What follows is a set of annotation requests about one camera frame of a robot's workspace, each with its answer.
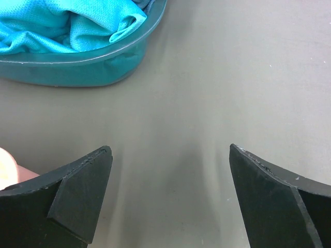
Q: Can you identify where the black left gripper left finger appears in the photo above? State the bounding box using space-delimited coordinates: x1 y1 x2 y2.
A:
1 146 112 247

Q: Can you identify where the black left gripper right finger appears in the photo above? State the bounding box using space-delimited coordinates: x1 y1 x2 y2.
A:
229 144 330 247

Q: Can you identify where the light blue t shirt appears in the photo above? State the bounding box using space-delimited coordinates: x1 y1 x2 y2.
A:
1 0 147 54

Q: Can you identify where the teal plastic laundry bin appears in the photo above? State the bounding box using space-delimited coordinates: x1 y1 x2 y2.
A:
1 1 167 87

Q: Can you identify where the dark blue t shirt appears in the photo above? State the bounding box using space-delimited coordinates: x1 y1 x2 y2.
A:
133 0 155 15

